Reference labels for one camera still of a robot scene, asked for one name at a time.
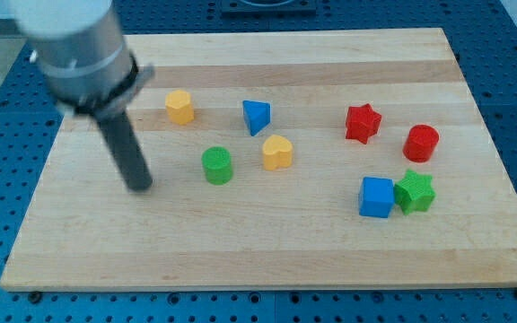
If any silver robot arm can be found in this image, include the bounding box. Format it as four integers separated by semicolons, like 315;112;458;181
9;0;154;120

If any yellow hexagon block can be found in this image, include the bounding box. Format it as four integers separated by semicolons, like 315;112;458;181
165;90;195;125

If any yellow heart block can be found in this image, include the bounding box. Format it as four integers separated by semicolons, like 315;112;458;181
262;135;294;170

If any green cylinder block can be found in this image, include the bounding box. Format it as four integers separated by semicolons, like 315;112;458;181
201;146;233;185

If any blue triangle block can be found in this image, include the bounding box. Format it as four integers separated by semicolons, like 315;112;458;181
242;100;271;136

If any wooden board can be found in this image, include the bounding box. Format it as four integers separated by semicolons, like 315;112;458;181
0;28;517;292

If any red star block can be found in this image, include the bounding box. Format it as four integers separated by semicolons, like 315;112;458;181
345;103;381;144

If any blue cube block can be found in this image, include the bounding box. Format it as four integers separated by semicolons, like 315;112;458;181
358;177;395;218

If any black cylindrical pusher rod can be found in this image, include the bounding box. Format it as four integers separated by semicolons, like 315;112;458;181
97;112;153;192

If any green star block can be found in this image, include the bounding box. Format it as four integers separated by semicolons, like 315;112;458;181
394;169;436;215

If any red cylinder block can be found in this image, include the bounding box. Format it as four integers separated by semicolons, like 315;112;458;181
403;124;440;162

